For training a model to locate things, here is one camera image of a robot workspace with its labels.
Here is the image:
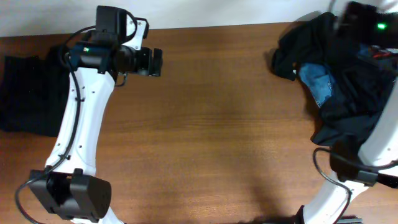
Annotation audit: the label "dark green trousers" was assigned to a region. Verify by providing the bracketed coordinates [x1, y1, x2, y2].
[1, 45, 70, 137]

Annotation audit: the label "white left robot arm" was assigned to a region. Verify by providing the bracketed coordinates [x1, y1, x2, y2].
[26, 6, 162, 223]

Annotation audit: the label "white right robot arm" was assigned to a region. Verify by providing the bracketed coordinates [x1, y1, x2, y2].
[295, 1, 397, 223]

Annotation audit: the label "blue denim jeans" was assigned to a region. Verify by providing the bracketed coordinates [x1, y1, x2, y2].
[298, 63, 335, 108]

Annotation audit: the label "dark navy garment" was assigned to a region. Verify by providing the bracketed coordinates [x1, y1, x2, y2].
[272, 12, 395, 146]

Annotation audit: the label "red cloth piece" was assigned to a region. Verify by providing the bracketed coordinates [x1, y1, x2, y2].
[372, 51, 391, 60]

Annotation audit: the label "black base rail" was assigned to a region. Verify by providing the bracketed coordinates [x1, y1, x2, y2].
[337, 217, 364, 224]

